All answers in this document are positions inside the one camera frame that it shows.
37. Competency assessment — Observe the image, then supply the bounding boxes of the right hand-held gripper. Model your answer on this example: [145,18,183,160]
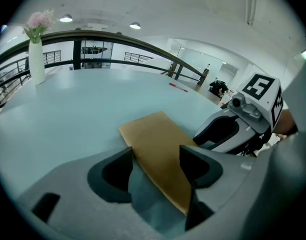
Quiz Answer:
[192,72,283,157]

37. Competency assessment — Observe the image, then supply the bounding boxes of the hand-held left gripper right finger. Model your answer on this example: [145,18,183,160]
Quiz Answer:
[179,145,223,231]

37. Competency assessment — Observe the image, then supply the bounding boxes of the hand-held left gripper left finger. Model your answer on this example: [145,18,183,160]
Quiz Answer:
[87,146,133,204]

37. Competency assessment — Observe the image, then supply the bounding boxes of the brown notebook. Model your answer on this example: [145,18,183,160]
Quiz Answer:
[118,110,199,216]

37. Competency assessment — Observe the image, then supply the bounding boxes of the red pen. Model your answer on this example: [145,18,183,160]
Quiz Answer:
[169,82,189,93]

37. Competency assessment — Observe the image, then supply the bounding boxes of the person's right forearm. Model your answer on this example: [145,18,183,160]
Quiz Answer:
[274,108,299,137]

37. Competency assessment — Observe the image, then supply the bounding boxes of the black metal railing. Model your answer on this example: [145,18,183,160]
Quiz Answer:
[0,29,209,121]
[124,51,155,63]

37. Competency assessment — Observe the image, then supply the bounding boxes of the black framed glass partition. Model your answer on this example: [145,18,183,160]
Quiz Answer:
[80,40,114,70]

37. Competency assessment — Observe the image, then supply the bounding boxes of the white vase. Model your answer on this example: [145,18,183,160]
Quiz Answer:
[28,38,47,86]

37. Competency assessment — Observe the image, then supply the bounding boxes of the pink flowers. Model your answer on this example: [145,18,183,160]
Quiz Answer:
[22,8,56,44]

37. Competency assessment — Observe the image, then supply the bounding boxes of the small grey gripper camera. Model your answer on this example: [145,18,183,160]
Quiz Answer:
[229,92,262,122]

